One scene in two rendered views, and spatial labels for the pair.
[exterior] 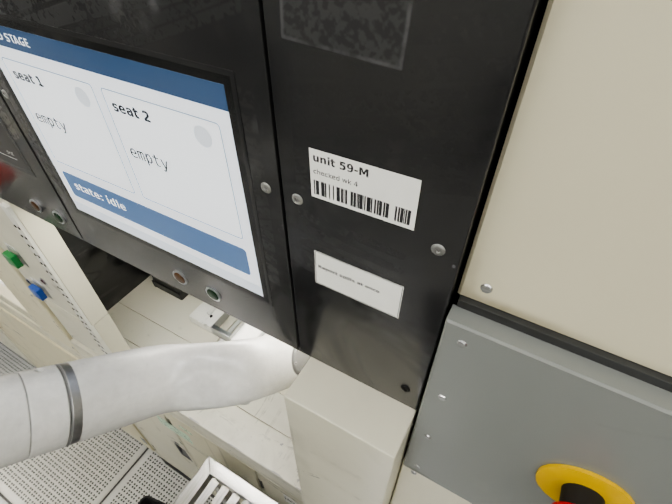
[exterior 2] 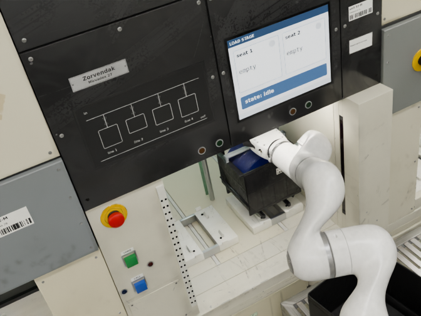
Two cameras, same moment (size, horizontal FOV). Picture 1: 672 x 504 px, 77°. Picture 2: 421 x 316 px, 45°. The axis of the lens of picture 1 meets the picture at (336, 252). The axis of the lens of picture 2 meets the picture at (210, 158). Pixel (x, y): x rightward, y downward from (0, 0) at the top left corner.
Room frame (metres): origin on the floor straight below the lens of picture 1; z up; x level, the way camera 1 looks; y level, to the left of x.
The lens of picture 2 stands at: (-0.24, 1.21, 2.13)
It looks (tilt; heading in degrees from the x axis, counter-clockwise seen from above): 35 degrees down; 310
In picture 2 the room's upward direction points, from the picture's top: 12 degrees counter-clockwise
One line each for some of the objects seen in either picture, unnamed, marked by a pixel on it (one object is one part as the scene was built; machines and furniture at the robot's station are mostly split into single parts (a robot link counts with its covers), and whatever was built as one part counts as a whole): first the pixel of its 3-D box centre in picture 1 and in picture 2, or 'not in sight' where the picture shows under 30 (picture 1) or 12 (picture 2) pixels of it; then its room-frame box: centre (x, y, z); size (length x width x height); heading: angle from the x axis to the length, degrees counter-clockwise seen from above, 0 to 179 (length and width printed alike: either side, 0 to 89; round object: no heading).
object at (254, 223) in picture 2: not in sight; (263, 202); (0.58, 0.01, 0.89); 0.22 x 0.21 x 0.04; 150
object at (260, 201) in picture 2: not in sight; (257, 162); (0.58, 0.01, 1.08); 0.24 x 0.20 x 0.32; 60
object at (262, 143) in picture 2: not in sight; (270, 143); (0.48, 0.06, 1.21); 0.11 x 0.10 x 0.07; 150
